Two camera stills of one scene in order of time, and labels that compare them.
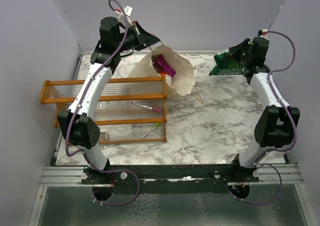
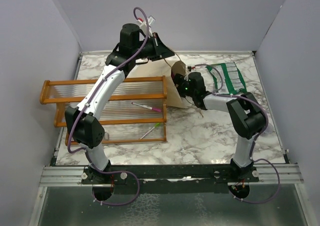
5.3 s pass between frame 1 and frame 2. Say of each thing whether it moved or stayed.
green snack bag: moved
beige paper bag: moved
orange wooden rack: stayed
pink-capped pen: stayed
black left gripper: moved
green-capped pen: stayed
